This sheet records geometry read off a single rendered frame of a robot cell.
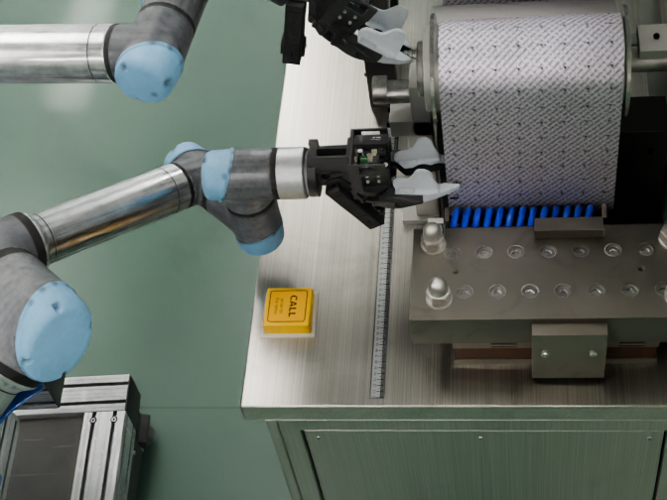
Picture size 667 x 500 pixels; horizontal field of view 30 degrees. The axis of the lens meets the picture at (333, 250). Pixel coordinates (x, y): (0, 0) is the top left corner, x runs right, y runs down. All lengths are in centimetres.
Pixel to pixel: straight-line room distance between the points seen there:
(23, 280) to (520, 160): 69
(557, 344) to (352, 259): 39
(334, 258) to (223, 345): 108
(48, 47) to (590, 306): 78
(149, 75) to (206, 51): 214
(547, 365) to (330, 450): 38
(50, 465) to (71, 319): 109
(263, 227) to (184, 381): 116
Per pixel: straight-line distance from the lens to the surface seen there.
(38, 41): 161
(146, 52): 153
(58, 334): 160
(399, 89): 175
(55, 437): 270
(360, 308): 187
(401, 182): 173
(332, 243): 195
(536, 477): 196
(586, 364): 175
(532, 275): 173
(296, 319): 184
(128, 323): 307
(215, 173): 176
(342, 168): 173
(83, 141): 351
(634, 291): 172
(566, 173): 175
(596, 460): 191
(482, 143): 170
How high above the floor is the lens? 243
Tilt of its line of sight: 52 degrees down
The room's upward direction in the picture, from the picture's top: 12 degrees counter-clockwise
